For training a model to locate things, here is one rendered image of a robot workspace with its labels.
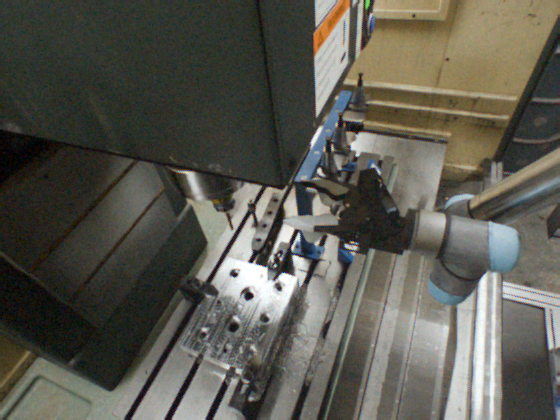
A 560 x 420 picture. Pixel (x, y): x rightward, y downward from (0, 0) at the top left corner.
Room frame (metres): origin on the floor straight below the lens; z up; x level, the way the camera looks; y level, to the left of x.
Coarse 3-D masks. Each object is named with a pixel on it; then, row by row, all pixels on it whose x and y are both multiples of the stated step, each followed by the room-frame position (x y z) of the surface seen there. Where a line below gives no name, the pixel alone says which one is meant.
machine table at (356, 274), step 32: (352, 160) 1.10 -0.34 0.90; (384, 160) 1.06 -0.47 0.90; (256, 192) 1.00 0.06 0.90; (288, 192) 1.00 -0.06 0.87; (224, 256) 0.74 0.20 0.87; (256, 256) 0.70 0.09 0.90; (320, 288) 0.54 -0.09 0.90; (352, 288) 0.52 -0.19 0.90; (320, 320) 0.44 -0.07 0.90; (352, 320) 0.43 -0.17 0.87; (160, 352) 0.42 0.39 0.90; (160, 384) 0.33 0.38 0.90; (192, 384) 0.32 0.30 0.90; (224, 384) 0.31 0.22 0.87; (288, 384) 0.28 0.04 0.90; (320, 384) 0.27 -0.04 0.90; (128, 416) 0.27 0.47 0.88; (160, 416) 0.25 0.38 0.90; (192, 416) 0.24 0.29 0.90; (224, 416) 0.23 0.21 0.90; (256, 416) 0.22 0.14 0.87; (288, 416) 0.21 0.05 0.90; (320, 416) 0.20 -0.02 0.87
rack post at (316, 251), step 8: (296, 192) 0.68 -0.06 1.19; (304, 192) 0.67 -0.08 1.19; (296, 200) 0.68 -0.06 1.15; (304, 200) 0.67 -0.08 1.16; (304, 208) 0.67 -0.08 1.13; (304, 240) 0.67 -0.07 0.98; (296, 248) 0.69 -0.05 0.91; (304, 248) 0.67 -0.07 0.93; (312, 248) 0.67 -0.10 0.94; (320, 248) 0.68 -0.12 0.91; (304, 256) 0.66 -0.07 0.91; (312, 256) 0.65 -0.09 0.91; (320, 256) 0.65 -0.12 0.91
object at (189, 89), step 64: (0, 0) 0.44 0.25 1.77; (64, 0) 0.40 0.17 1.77; (128, 0) 0.36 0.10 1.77; (192, 0) 0.33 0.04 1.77; (256, 0) 0.30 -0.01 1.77; (0, 64) 0.48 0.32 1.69; (64, 64) 0.42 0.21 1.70; (128, 64) 0.38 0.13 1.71; (192, 64) 0.34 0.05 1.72; (256, 64) 0.30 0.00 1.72; (0, 128) 0.55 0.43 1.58; (64, 128) 0.46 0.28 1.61; (128, 128) 0.40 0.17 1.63; (192, 128) 0.35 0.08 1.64; (256, 128) 0.31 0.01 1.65
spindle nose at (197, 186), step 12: (168, 168) 0.45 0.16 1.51; (180, 180) 0.44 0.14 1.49; (192, 180) 0.43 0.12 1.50; (204, 180) 0.43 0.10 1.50; (216, 180) 0.43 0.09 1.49; (228, 180) 0.43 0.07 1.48; (180, 192) 0.45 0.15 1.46; (192, 192) 0.43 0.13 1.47; (204, 192) 0.43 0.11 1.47; (216, 192) 0.43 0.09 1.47; (228, 192) 0.43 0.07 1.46
